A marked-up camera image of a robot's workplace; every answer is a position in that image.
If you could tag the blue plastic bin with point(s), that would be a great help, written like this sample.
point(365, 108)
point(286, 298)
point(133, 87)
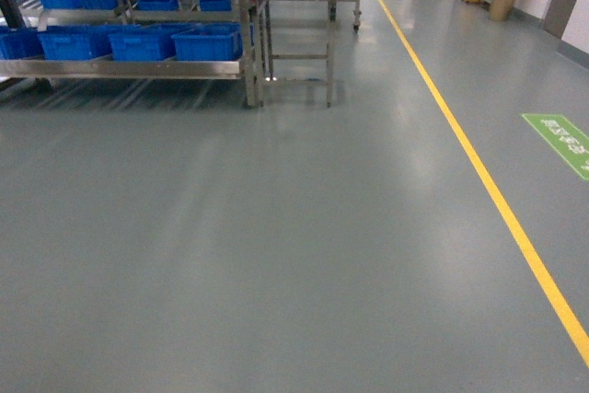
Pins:
point(208, 43)
point(19, 44)
point(150, 44)
point(76, 43)

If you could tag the steel shelf rack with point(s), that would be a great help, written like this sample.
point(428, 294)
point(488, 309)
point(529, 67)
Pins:
point(188, 14)

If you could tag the small steel table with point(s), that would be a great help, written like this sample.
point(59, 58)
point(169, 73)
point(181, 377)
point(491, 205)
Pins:
point(294, 43)

